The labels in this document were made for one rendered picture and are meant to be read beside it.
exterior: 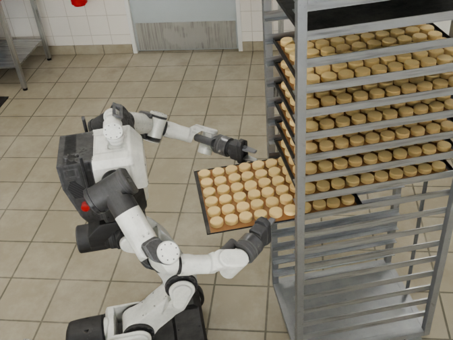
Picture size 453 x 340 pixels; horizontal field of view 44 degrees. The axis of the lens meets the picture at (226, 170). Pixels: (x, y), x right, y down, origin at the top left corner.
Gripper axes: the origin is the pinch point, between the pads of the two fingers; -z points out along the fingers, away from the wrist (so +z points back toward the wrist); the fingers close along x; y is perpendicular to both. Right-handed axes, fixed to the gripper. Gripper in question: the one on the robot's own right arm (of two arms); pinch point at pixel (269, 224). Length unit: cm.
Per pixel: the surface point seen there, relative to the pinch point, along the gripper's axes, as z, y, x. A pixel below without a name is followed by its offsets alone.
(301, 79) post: -6, -11, 60
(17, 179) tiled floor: -37, 239, -94
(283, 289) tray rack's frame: -36, 17, -80
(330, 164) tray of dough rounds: -20.2, -14.5, 19.8
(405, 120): -34, -35, 37
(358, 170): -23.4, -24.1, 18.7
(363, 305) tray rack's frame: -47, -22, -81
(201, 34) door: -271, 248, -77
